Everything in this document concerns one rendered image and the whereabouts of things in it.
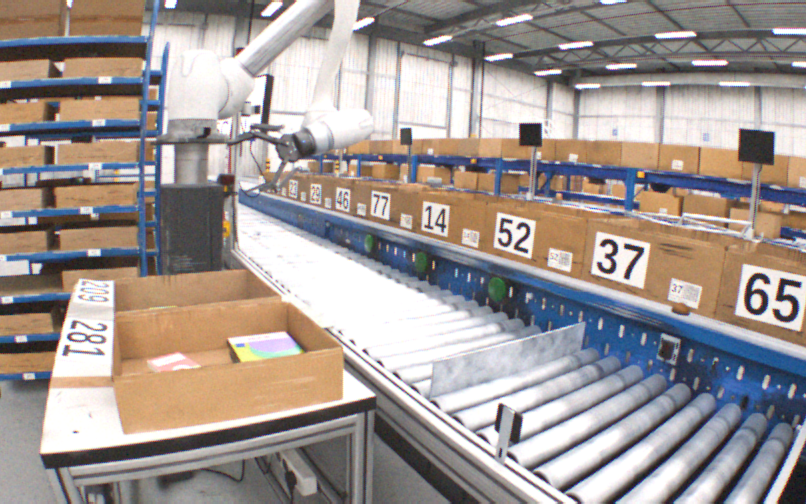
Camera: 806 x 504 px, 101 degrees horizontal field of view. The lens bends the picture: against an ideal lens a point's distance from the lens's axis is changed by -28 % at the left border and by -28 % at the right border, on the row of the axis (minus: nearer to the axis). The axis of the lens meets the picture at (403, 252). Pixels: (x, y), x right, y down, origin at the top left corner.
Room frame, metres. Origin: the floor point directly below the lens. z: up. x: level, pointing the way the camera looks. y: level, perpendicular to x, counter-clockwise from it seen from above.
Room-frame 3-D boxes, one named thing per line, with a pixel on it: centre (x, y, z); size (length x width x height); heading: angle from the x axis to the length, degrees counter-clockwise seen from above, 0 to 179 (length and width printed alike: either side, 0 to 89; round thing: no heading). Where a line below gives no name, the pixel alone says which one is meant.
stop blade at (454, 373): (0.89, -0.26, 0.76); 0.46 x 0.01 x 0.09; 123
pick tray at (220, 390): (0.72, 0.32, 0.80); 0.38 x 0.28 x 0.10; 123
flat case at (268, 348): (0.78, 0.23, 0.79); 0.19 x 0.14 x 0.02; 33
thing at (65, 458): (0.98, 0.56, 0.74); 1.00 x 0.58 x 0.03; 36
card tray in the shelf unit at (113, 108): (1.94, 1.52, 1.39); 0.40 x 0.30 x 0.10; 122
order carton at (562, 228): (1.38, -0.49, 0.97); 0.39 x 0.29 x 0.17; 33
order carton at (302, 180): (3.02, 0.58, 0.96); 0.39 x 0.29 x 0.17; 33
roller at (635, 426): (0.65, -0.42, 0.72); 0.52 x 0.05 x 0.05; 123
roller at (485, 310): (1.19, -0.06, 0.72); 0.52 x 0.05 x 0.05; 123
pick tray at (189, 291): (0.98, 0.50, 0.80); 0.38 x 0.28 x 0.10; 125
